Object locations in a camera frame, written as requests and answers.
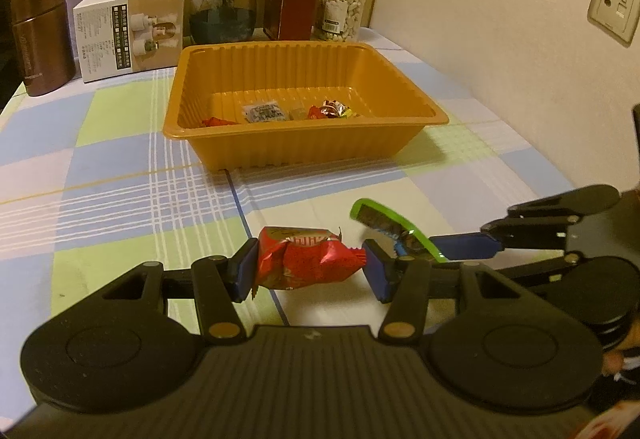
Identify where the beige wall data socket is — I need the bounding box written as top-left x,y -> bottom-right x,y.
587,0 -> 640,46

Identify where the dark glass jar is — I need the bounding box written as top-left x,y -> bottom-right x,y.
189,0 -> 257,45

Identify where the large red snack packet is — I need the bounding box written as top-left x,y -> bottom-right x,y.
251,225 -> 367,297

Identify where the white printed cardboard box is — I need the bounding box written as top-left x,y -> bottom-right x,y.
72,0 -> 186,84

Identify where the dark red shiny snack packet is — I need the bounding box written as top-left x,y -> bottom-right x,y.
320,99 -> 356,119

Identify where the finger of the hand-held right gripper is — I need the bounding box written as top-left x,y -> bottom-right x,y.
495,253 -> 583,287
429,199 -> 581,262

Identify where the clear plastic peanut jar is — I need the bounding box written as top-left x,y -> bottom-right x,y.
312,0 -> 367,43

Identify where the green snack pouch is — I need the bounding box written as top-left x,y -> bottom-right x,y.
348,198 -> 446,265

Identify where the clear black-and-white snack packet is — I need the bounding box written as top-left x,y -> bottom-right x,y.
242,102 -> 286,124

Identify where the dark red open carton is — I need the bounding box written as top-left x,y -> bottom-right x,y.
276,0 -> 321,41

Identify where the checked tablecloth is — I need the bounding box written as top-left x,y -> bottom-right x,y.
0,26 -> 640,420

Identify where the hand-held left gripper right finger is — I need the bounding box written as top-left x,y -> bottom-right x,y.
362,239 -> 528,342

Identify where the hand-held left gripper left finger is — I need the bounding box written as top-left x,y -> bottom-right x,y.
102,239 -> 261,342

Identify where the person's right hand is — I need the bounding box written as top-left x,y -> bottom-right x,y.
602,346 -> 640,382

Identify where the orange plastic tray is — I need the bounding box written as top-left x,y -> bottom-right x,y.
163,40 -> 449,171

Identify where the brown metal thermos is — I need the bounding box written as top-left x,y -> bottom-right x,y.
10,0 -> 76,97

